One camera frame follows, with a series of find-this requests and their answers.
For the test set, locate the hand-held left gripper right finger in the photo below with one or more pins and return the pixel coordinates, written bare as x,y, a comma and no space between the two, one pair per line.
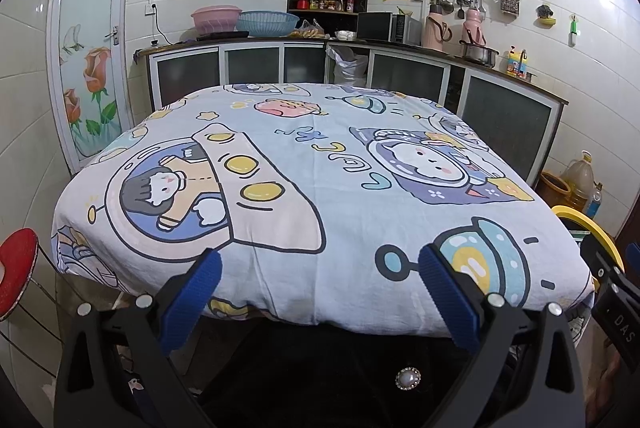
450,298

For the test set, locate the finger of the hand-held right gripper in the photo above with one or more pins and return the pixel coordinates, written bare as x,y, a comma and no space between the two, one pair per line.
634,260
605,258

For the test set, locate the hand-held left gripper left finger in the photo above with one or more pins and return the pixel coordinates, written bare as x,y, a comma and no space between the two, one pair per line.
192,298

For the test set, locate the yellow-rimmed black trash bin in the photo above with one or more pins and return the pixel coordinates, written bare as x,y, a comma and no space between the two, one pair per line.
575,212

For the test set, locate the blue plastic bottle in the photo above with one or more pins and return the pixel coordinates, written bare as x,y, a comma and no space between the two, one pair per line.
594,205

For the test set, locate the large cooking oil jug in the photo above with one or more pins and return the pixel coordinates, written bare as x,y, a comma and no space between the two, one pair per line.
580,183

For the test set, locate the brown plastic bucket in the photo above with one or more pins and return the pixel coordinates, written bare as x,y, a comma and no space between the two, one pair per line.
550,190

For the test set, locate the black garment with pearl button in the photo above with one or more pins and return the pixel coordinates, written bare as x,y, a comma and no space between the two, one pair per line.
325,383

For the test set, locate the cartoon printed tablecloth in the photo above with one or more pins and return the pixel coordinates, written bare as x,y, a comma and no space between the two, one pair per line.
325,188

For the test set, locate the kitchen counter cabinets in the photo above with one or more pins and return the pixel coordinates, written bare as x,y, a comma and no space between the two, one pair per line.
505,123

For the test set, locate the red round stool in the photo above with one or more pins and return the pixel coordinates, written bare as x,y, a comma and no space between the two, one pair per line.
17,268

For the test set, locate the metal faucet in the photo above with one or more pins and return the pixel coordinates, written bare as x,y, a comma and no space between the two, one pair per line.
523,60

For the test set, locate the yellow detergent bottle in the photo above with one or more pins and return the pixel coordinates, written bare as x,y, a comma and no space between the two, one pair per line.
512,63

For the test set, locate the green and white brush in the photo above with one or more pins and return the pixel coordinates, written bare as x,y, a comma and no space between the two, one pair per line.
573,28

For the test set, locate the steel cooking pot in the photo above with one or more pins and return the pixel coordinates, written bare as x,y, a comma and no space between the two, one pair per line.
480,55

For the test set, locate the white sack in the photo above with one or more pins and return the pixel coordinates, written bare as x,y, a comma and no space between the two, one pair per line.
350,68

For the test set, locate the black flat tray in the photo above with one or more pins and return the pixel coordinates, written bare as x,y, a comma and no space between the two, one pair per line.
222,36

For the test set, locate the light pink thermos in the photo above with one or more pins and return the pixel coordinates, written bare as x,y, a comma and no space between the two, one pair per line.
432,33

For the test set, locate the pink plastic basin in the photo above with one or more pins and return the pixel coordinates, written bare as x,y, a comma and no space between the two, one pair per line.
215,20

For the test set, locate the black microwave oven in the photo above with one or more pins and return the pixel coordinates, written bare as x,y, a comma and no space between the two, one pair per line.
375,28

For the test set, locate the blue plastic basket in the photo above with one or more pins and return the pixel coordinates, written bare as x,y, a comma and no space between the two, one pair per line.
267,24

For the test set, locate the clear bag of bread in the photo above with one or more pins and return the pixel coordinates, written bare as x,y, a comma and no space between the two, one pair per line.
307,30

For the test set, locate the flower printed glass door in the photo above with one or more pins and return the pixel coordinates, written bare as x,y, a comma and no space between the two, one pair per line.
90,8

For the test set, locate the group of seasoning jars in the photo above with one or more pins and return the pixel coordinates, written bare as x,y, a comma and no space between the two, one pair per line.
325,4

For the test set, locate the yellow wall sponge holder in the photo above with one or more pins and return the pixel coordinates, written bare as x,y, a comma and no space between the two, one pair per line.
547,22

